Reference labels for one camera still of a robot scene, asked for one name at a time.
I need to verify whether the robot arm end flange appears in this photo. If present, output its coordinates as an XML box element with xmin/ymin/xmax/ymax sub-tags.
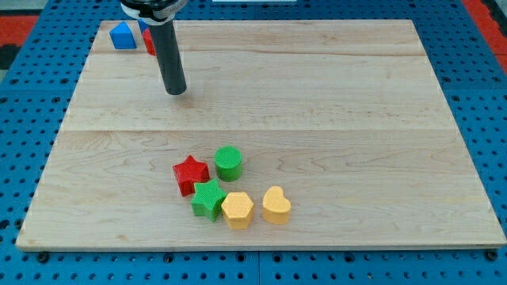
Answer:
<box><xmin>120</xmin><ymin>0</ymin><xmax>189</xmax><ymax>25</ymax></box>

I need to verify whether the green cylinder block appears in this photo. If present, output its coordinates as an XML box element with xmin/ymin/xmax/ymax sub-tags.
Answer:
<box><xmin>215</xmin><ymin>146</ymin><xmax>242</xmax><ymax>182</ymax></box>

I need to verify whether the yellow hexagon block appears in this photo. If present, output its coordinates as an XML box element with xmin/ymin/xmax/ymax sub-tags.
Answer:
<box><xmin>221</xmin><ymin>192</ymin><xmax>254</xmax><ymax>230</ymax></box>

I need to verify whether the yellow heart block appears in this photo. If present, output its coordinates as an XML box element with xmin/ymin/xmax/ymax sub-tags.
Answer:
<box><xmin>262</xmin><ymin>186</ymin><xmax>292</xmax><ymax>225</ymax></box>

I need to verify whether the red star block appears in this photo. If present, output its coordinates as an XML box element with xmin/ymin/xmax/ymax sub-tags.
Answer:
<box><xmin>173</xmin><ymin>155</ymin><xmax>210</xmax><ymax>196</ymax></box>

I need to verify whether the green star block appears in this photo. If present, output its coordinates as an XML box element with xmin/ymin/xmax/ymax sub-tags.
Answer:
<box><xmin>191</xmin><ymin>178</ymin><xmax>227</xmax><ymax>222</ymax></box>

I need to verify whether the wooden board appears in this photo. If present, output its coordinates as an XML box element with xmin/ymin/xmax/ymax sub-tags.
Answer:
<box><xmin>17</xmin><ymin>20</ymin><xmax>506</xmax><ymax>252</ymax></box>

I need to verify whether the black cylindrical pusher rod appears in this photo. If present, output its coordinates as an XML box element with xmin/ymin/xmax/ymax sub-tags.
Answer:
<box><xmin>149</xmin><ymin>21</ymin><xmax>187</xmax><ymax>95</ymax></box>

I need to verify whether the red block behind rod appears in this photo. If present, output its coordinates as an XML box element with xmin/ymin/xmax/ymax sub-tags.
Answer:
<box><xmin>142</xmin><ymin>28</ymin><xmax>156</xmax><ymax>56</ymax></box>

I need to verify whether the blue block behind rod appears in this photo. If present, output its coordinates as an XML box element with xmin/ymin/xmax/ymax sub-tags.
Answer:
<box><xmin>137</xmin><ymin>19</ymin><xmax>148</xmax><ymax>33</ymax></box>

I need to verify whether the blue pentagon block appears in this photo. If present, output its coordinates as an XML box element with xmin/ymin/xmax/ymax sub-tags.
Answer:
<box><xmin>109</xmin><ymin>21</ymin><xmax>137</xmax><ymax>50</ymax></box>

